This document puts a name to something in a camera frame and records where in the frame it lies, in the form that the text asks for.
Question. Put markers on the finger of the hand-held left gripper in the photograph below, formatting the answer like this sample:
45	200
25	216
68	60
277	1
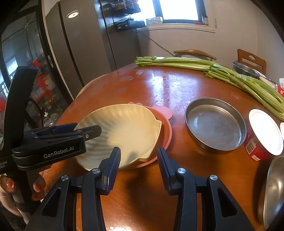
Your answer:
63	128
91	131

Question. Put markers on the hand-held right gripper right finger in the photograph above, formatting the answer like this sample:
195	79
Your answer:
166	171

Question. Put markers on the large steel bowl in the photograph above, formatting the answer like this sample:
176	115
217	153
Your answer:
274	193

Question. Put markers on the thin celery bundle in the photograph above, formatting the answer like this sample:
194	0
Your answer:
177	62

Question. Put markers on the wooden chair back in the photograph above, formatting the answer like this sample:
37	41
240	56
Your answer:
241	60

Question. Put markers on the white ceramic bowl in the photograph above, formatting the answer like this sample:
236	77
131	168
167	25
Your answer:
263	75

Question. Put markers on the thick wrapped celery bundle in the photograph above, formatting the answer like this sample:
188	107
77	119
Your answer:
248	86

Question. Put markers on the red tissue pack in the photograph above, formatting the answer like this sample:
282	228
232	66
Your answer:
281	90

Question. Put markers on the wooden armchair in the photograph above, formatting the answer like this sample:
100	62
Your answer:
195	52

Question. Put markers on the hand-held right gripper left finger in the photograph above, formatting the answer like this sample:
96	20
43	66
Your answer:
112	171

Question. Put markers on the window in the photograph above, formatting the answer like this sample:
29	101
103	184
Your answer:
177	8

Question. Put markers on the grey refrigerator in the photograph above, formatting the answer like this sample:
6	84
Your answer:
84	48

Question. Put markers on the small jar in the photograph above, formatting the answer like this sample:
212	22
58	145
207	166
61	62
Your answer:
204	20

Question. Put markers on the cream shell-shaped plate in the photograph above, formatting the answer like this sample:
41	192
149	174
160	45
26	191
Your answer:
124	124

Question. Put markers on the pink plate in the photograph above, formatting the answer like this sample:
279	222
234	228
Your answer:
163	113

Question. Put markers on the deep steel bowl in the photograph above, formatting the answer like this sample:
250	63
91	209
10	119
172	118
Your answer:
244	70

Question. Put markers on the white round plate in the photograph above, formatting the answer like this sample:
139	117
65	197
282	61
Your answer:
282	128

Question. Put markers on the person's left hand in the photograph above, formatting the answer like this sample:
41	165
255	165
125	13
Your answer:
39	186

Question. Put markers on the windowsill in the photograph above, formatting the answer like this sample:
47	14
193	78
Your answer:
177	27

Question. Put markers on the round steel dish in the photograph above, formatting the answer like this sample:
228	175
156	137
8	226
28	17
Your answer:
213	126

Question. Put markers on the white packet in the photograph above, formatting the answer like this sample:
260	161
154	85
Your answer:
154	20

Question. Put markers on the glass door with red decorations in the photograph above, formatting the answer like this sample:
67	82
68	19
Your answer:
22	40

